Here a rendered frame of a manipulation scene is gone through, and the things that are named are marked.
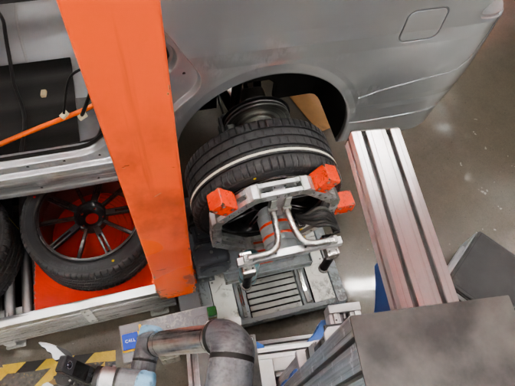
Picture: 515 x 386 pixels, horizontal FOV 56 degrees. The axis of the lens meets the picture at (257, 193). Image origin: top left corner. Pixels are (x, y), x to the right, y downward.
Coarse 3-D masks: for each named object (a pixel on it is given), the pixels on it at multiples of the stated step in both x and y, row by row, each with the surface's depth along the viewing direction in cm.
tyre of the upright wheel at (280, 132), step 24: (264, 120) 190; (288, 120) 193; (216, 144) 190; (240, 144) 186; (264, 144) 184; (288, 144) 187; (312, 144) 192; (192, 168) 198; (216, 168) 187; (240, 168) 182; (264, 168) 180; (288, 168) 183; (312, 168) 188; (336, 168) 199; (192, 192) 198
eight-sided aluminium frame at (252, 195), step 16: (304, 176) 186; (240, 192) 184; (256, 192) 181; (272, 192) 181; (288, 192) 182; (304, 192) 185; (320, 192) 189; (336, 192) 201; (240, 208) 183; (224, 240) 212; (240, 240) 223; (256, 240) 228
